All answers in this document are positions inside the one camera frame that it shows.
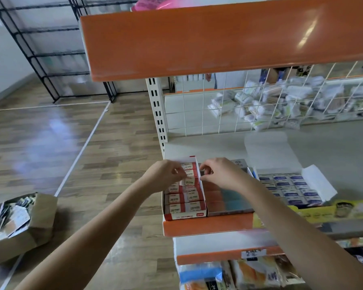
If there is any person's right hand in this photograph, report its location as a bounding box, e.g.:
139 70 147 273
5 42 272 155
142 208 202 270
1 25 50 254
199 156 255 193

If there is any person's left hand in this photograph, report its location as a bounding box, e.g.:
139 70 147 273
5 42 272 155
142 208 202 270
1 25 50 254
138 159 189 195

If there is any red white small box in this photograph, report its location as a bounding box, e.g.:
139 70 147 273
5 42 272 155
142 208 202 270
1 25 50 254
180 160 198 174

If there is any box of pink-blue erasers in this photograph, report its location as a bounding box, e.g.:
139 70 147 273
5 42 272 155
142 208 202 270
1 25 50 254
200 157 257 218

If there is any red eraser display box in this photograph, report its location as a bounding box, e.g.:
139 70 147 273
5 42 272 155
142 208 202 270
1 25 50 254
162 155 208 222

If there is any blue white eraser box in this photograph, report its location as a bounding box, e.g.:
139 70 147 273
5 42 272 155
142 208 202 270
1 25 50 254
244 130 339 209

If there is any person's right forearm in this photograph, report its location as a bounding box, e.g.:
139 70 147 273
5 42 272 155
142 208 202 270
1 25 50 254
241 177 363 290

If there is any person's left forearm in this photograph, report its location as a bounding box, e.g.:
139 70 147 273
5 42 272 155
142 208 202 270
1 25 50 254
15 177 156 290

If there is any white orange metal shelf unit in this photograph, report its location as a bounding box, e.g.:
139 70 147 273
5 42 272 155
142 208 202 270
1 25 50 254
79 0 363 290

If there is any open brown cardboard box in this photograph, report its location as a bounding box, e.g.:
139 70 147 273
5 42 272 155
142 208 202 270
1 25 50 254
0 191 59 268

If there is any pile of white packets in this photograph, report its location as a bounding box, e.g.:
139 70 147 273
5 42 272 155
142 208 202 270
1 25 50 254
206 74 363 132

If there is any blue orange snack packet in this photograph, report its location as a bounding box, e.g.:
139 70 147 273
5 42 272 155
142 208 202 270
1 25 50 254
178 260 234 290

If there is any yellow price label strip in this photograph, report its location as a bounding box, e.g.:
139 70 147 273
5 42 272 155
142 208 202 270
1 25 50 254
252 199 363 226

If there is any pile of packets in carton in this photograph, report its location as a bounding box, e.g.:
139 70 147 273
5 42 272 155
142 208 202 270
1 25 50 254
0 194 38 243

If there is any black metal rack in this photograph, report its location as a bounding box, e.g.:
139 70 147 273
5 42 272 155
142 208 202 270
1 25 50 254
0 0 171 104

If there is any pink package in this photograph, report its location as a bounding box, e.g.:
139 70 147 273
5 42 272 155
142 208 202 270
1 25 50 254
132 0 190 11

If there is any white wire grid panel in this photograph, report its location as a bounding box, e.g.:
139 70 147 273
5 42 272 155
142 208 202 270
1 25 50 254
162 59 363 137

